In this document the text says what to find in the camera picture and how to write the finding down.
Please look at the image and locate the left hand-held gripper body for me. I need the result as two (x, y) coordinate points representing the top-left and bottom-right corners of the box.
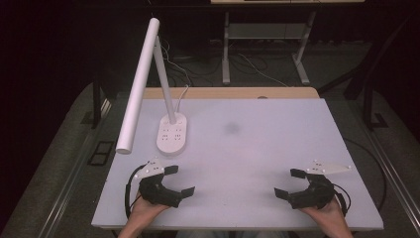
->
(133, 158), (183, 209)

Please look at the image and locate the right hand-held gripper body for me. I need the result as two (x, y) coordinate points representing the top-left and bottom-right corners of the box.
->
(287, 160), (352, 210)

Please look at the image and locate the person's left hand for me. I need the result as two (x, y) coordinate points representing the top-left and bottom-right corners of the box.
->
(127, 193), (170, 228)

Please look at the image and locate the person's right hand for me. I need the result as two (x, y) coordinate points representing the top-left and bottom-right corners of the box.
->
(299, 197), (347, 232)

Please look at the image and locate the white table mat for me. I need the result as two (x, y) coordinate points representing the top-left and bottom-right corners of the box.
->
(91, 97), (384, 231)

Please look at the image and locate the white desk lamp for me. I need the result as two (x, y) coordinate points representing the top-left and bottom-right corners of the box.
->
(115, 17), (188, 157)

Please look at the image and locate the wooden table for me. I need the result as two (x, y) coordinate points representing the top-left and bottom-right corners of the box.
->
(142, 86), (321, 100)

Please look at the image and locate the black metal stand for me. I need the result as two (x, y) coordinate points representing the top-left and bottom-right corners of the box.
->
(317, 13), (420, 131)

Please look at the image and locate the grey metal stand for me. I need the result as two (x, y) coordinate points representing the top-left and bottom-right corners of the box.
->
(221, 11), (317, 86)

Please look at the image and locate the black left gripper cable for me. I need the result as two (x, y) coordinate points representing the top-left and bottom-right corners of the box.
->
(124, 164), (149, 220)

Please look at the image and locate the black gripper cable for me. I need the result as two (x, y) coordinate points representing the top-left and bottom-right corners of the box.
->
(331, 182), (352, 218)
(124, 164), (149, 220)

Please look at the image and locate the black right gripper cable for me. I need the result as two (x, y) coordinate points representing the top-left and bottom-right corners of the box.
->
(331, 182), (352, 218)

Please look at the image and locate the black floor frame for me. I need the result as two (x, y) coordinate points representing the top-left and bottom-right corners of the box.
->
(86, 140), (115, 167)

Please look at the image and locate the long black floor cable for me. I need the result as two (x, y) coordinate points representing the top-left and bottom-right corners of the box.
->
(343, 138), (387, 213)

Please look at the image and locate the white lamp cable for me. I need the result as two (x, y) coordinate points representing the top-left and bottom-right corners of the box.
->
(174, 84), (190, 114)

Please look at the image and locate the metal floor rail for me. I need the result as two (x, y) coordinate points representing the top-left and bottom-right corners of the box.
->
(39, 98), (113, 238)
(359, 122), (420, 227)

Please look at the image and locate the black metal post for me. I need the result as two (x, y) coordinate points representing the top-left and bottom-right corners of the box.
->
(91, 74), (104, 130)

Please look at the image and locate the white floor cable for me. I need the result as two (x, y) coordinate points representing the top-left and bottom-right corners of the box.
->
(237, 53), (290, 88)

